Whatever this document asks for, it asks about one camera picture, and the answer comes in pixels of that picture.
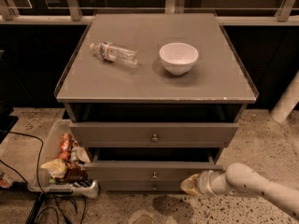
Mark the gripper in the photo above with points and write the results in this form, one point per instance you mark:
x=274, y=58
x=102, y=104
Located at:
x=203, y=182

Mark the grey drawer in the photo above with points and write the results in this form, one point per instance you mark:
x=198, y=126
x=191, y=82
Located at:
x=149, y=164
x=153, y=134

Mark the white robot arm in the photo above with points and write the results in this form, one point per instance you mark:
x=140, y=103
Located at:
x=272, y=151

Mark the grey drawer cabinet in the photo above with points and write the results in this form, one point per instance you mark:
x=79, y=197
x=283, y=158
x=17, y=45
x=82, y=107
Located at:
x=215, y=90

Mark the grey top drawer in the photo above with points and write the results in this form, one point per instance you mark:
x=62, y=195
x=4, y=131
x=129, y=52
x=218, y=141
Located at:
x=153, y=134

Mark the brown snack bag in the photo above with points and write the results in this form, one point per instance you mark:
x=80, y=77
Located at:
x=75, y=172

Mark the clear plastic storage bin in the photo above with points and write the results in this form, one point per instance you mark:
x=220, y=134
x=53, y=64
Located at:
x=50, y=151

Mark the white bowl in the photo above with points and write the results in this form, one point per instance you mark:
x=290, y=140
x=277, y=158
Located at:
x=178, y=58

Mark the yellow snack bag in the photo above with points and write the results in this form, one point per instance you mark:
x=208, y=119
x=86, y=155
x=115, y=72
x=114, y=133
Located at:
x=56, y=168

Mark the clear plastic water bottle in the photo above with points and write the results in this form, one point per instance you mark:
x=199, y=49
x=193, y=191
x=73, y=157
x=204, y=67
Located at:
x=110, y=52

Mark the red white shoe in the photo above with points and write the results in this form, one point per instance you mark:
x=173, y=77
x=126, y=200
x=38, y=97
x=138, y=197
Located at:
x=5, y=181

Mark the metal window frame rail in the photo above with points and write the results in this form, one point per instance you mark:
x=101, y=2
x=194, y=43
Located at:
x=227, y=12

